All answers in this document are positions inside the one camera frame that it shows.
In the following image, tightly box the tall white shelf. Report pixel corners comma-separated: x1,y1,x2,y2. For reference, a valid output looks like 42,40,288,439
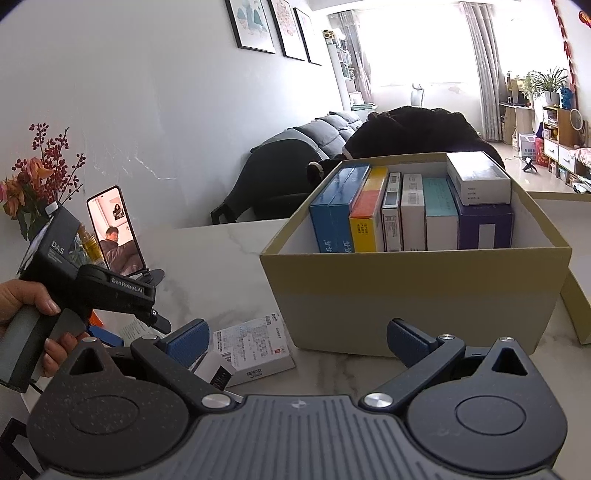
325,32,365,112

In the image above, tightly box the wooden computer desk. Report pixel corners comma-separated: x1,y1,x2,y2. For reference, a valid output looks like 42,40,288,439
499,76,536,146

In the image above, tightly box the white marble desktop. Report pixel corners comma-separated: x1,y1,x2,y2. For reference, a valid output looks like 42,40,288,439
0,217,591,416

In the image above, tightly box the white yellow-orange medicine box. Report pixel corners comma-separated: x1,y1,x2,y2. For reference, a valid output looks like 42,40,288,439
349,166,389,253

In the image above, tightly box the grey patterned curtain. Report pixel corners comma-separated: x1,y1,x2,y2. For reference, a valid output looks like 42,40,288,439
464,0,502,141
339,11,372,104

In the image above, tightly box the white medicine box red mark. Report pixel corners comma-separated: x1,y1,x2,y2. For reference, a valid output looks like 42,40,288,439
212,316,296,387

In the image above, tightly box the artificial flower bouquet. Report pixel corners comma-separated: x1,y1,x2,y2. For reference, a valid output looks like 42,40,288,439
0,122,86,241

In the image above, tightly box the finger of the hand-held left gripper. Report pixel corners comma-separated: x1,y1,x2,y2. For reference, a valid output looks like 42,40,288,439
137,308,172,334

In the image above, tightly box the person's left hand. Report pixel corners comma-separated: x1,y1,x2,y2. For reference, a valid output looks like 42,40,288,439
0,279,90,377

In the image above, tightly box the red chili string ornament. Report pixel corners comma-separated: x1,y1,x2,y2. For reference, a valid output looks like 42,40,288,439
549,0,578,88

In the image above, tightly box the white box black label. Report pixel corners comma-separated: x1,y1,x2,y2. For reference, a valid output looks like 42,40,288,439
381,172,403,253

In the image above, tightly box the framed blue landscape picture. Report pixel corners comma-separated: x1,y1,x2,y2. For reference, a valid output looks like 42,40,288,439
225,0,277,54

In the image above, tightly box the purple medicine box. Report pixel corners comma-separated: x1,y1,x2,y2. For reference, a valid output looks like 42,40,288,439
447,189,515,250

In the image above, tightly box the wooden shelf cabinet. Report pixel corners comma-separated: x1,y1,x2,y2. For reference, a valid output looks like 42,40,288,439
541,105,583,144

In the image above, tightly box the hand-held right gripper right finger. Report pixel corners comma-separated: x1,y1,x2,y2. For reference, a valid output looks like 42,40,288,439
361,318,531,409

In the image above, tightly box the tan cardboard storage box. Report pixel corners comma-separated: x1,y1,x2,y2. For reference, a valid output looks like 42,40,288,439
259,152,573,357

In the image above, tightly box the framed pink tree picture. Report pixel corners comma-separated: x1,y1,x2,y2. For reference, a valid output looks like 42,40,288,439
268,0,306,61

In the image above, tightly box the framed pale abstract picture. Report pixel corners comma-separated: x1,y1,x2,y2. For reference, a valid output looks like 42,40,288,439
293,7,322,66

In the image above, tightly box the white low cabinet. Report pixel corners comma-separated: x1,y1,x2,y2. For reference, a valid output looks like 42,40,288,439
542,138,591,183

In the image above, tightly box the black fleece jacket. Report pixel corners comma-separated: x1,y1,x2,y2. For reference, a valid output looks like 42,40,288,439
307,106,506,188

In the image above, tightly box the round grey phone stand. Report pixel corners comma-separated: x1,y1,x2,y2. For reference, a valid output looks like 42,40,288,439
131,269,165,289

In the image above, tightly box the blue white medicine box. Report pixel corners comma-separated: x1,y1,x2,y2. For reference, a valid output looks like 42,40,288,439
309,167,356,254
329,165,371,254

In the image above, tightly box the white box black end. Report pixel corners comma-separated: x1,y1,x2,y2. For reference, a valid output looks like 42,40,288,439
191,353,234,389

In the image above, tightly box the smartphone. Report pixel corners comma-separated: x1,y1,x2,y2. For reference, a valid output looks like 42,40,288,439
86,185,147,276

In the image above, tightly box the teal white medicine box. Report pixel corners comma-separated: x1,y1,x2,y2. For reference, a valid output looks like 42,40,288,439
423,178,459,251

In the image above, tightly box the potted green plant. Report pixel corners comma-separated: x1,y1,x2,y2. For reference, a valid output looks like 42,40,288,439
526,68,568,108

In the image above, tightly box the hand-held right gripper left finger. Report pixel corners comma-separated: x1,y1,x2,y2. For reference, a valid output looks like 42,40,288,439
69,319,236,411

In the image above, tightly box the white barcode medicine box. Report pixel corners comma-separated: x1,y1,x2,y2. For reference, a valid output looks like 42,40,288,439
401,174,426,251

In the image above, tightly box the tan cardboard box lid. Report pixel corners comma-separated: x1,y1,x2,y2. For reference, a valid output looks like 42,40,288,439
526,191,591,344

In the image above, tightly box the small yellow bottle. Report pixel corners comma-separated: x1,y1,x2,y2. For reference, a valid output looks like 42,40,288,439
78,224,103,265

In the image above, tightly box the white paper leaflet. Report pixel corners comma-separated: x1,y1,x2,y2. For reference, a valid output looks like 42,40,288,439
121,318,163,343

